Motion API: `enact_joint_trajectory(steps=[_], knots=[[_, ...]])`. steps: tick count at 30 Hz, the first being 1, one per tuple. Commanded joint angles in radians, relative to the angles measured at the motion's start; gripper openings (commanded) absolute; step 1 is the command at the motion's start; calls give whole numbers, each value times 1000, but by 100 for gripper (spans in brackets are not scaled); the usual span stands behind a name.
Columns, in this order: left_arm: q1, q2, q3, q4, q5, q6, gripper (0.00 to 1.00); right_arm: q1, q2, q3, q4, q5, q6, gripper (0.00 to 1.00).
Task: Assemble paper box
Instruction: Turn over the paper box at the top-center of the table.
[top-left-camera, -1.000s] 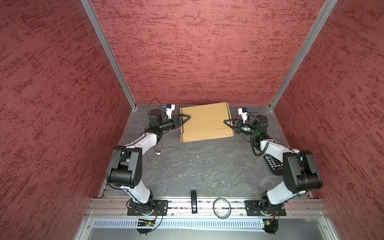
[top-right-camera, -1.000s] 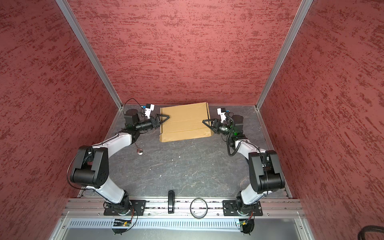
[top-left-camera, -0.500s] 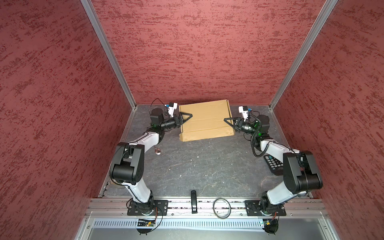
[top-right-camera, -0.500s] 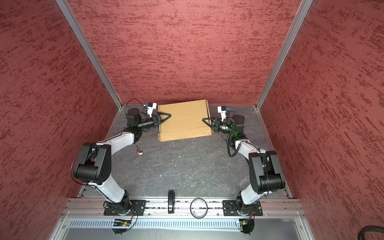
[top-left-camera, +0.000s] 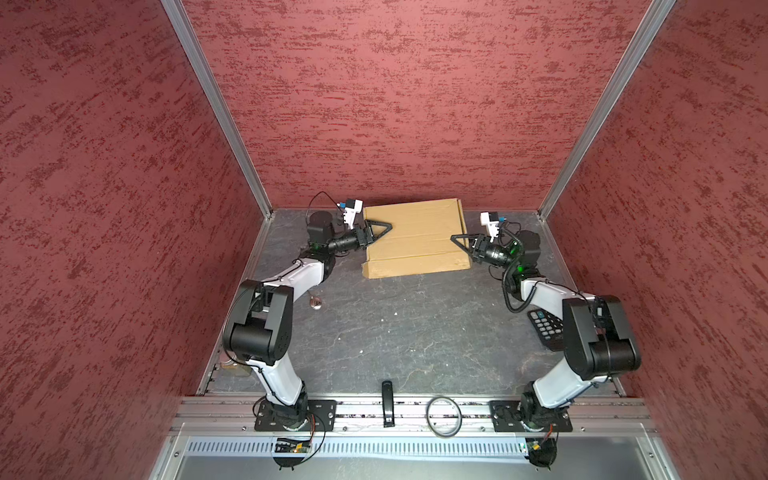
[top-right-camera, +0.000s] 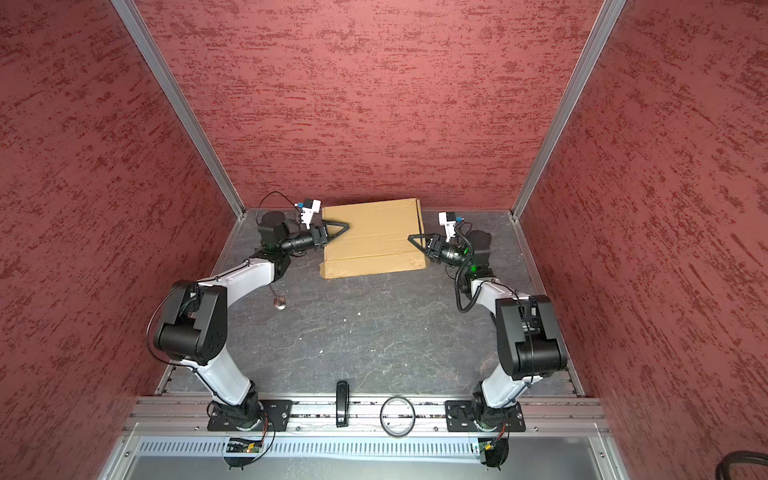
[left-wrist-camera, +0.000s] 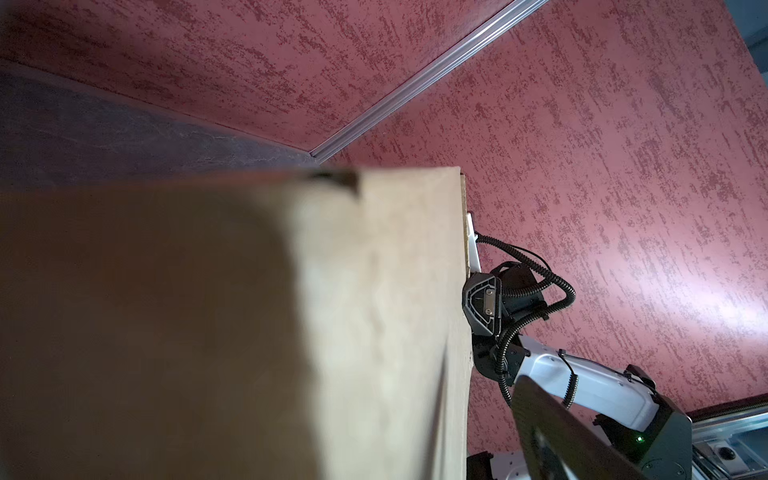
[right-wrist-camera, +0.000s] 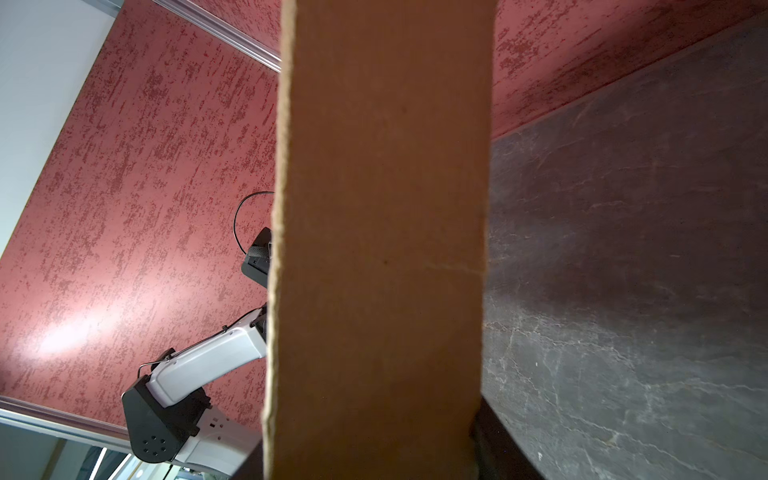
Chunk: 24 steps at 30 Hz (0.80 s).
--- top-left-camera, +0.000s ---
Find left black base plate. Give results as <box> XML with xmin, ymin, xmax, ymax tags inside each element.
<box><xmin>253</xmin><ymin>399</ymin><xmax>338</xmax><ymax>432</ymax></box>

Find right circuit board connector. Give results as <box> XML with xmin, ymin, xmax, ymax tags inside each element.
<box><xmin>527</xmin><ymin>438</ymin><xmax>558</xmax><ymax>469</ymax></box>

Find black calculator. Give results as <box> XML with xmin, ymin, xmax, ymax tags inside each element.
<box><xmin>527</xmin><ymin>309</ymin><xmax>564</xmax><ymax>352</ymax></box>

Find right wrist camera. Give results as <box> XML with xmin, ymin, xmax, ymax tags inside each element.
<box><xmin>480</xmin><ymin>211</ymin><xmax>501</xmax><ymax>242</ymax></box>

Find aluminium corner post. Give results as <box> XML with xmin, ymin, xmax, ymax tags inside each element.
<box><xmin>161</xmin><ymin>0</ymin><xmax>273</xmax><ymax>220</ymax></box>
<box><xmin>538</xmin><ymin>0</ymin><xmax>676</xmax><ymax>223</ymax></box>

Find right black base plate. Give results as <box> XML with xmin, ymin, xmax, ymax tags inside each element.
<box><xmin>489</xmin><ymin>399</ymin><xmax>573</xmax><ymax>434</ymax></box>

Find white perforated cable duct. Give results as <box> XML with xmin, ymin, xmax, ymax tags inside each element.
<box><xmin>184</xmin><ymin>437</ymin><xmax>528</xmax><ymax>463</ymax></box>

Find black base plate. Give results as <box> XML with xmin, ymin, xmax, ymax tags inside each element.
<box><xmin>253</xmin><ymin>399</ymin><xmax>338</xmax><ymax>432</ymax></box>
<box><xmin>489</xmin><ymin>399</ymin><xmax>573</xmax><ymax>434</ymax></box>

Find aluminium frame rail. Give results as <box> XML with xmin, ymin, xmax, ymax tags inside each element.
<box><xmin>170</xmin><ymin>394</ymin><xmax>659</xmax><ymax>438</ymax></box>

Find circuit board connector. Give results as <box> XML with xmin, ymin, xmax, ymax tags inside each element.
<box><xmin>272</xmin><ymin>437</ymin><xmax>313</xmax><ymax>469</ymax></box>
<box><xmin>527</xmin><ymin>438</ymin><xmax>558</xmax><ymax>469</ymax></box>

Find black handle bar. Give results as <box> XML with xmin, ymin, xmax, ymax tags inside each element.
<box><xmin>381</xmin><ymin>380</ymin><xmax>395</xmax><ymax>428</ymax></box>

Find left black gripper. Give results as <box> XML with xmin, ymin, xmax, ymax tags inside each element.
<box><xmin>328</xmin><ymin>221</ymin><xmax>393</xmax><ymax>254</ymax></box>

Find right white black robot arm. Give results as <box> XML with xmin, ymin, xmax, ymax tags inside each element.
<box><xmin>451</xmin><ymin>230</ymin><xmax>641</xmax><ymax>431</ymax></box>

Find brown cardboard box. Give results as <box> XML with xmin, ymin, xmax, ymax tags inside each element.
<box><xmin>362</xmin><ymin>198</ymin><xmax>471</xmax><ymax>279</ymax></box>

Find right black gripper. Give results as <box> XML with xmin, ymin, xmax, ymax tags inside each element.
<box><xmin>450</xmin><ymin>233</ymin><xmax>517</xmax><ymax>270</ymax></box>

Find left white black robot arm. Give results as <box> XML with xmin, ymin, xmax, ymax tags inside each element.
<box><xmin>222</xmin><ymin>211</ymin><xmax>393</xmax><ymax>431</ymax></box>

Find left aluminium corner post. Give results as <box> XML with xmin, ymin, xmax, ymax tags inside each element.
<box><xmin>161</xmin><ymin>0</ymin><xmax>273</xmax><ymax>220</ymax></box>

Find left circuit board connector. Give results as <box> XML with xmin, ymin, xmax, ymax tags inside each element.
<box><xmin>272</xmin><ymin>437</ymin><xmax>313</xmax><ymax>469</ymax></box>

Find black cable ring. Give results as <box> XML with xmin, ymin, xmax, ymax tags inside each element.
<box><xmin>425</xmin><ymin>395</ymin><xmax>464</xmax><ymax>438</ymax></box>

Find right aluminium corner post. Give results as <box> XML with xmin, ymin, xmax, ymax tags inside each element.
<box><xmin>538</xmin><ymin>0</ymin><xmax>676</xmax><ymax>223</ymax></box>

